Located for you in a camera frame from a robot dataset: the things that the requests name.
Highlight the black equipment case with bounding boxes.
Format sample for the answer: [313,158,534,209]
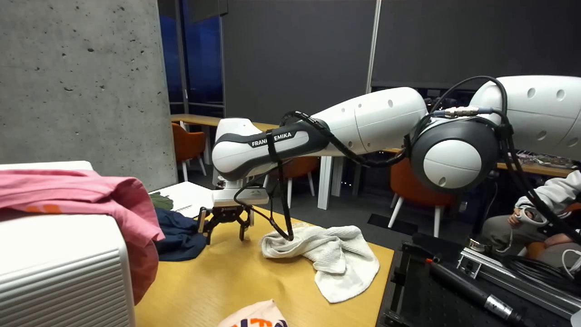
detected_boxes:
[380,232,581,327]

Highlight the magenta pink cloth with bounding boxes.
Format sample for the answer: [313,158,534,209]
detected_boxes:
[0,169,168,305]

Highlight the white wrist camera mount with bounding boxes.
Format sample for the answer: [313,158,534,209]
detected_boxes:
[211,180,271,209]

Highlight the folded black silver tripod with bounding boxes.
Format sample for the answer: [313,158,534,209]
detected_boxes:
[424,238,581,327]

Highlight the green cloth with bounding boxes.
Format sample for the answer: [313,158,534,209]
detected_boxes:
[149,191,175,212]

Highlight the grey trousered legs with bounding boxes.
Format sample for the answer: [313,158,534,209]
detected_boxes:
[482,211,581,271]

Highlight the white sleeved forearm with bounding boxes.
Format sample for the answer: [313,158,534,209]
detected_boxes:
[514,171,581,225]

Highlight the dark blue cloth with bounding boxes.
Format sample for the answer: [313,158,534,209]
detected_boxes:
[153,207,211,263]

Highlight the orange chair with white legs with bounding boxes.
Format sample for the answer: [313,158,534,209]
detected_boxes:
[266,154,322,211]
[387,158,462,240]
[171,120,208,183]

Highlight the long wooden wall desk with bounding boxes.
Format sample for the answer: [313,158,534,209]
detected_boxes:
[171,113,581,211]

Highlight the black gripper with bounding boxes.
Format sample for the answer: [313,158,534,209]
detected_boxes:
[198,203,257,247]

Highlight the white towel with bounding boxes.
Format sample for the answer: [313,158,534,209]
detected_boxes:
[260,223,382,305]

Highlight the white paper pad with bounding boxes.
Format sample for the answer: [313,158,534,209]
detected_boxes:
[153,180,217,220]

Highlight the peach shirt with orange print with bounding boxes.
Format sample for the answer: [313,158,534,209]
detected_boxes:
[217,298,289,327]

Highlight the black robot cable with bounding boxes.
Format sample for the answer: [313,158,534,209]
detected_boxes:
[233,73,581,243]

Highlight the tangled cables pile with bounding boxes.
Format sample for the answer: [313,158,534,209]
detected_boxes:
[533,151,574,169]

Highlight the white plastic ribbed box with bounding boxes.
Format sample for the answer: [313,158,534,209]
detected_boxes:
[0,160,137,327]

